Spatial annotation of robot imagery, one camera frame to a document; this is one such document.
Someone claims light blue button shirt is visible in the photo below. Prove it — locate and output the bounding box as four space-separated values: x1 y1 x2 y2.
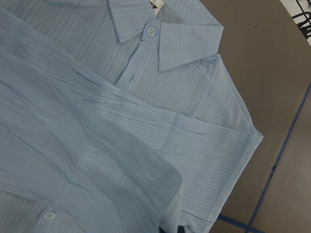
0 0 263 233

